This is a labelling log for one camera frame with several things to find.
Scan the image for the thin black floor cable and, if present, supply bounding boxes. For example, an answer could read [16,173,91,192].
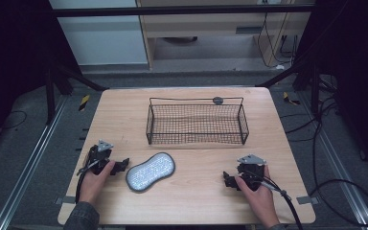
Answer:
[0,109,29,131]

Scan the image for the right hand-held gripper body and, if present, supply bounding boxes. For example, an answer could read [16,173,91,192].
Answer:
[236,153,267,193]

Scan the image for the hanging black desk cables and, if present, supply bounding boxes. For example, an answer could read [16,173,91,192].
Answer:
[256,11,299,69]

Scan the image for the person's left hand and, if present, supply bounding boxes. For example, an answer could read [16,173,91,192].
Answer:
[78,160,117,206]

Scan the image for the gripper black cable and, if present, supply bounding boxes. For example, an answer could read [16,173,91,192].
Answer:
[74,158,101,204]
[244,172,304,230]

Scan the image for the black metal stand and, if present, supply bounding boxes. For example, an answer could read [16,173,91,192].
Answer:
[43,61,110,127]
[256,56,323,117]

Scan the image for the yellow black tape strip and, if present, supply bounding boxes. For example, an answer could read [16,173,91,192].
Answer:
[282,91,302,106]
[78,94,91,112]

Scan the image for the dark curtain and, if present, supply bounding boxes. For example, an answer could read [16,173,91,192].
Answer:
[0,0,81,156]
[294,0,368,178]

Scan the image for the black wire mesh basket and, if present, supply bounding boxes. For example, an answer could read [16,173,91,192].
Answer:
[145,96,250,146]

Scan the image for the black horizontal frame bar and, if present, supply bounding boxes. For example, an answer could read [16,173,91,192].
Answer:
[49,4,316,17]

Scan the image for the grey oval scrub sponge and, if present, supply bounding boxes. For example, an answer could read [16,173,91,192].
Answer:
[125,151,176,194]

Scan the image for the black looped floor cable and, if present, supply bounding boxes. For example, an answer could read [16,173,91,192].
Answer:
[308,95,368,228]

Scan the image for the grey metal table bracket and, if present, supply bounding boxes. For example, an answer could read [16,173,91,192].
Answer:
[296,195,319,206]
[54,195,77,206]

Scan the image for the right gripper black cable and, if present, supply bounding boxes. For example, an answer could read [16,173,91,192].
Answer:
[244,172,304,230]

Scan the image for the person's right hand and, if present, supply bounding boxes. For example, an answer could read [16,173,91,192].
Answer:
[234,165,281,229]

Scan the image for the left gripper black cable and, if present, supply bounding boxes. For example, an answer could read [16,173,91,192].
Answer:
[74,158,101,204]

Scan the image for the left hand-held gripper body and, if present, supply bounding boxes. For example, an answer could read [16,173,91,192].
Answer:
[86,139,115,175]

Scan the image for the white cabinet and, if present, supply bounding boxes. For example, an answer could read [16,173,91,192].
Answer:
[48,0,149,67]

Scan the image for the aluminium floor rail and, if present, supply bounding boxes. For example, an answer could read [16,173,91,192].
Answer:
[0,95,69,230]
[298,91,368,230]

